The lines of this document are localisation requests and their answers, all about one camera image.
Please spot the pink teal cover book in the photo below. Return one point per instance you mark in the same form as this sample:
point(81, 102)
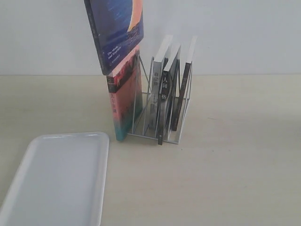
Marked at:
point(125, 90)

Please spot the blue moon cover book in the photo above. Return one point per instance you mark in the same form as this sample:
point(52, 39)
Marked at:
point(116, 27)

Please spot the grey white spine book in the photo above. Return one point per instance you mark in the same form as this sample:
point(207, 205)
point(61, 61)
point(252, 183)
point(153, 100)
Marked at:
point(158, 64)

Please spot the black grey portrait book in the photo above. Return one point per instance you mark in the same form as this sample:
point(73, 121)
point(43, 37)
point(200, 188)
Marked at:
point(168, 81)

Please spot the white plastic tray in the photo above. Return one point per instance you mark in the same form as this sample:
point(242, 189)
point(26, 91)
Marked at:
point(60, 182)

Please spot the white wire book rack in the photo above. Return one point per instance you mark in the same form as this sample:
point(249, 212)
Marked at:
point(181, 100)

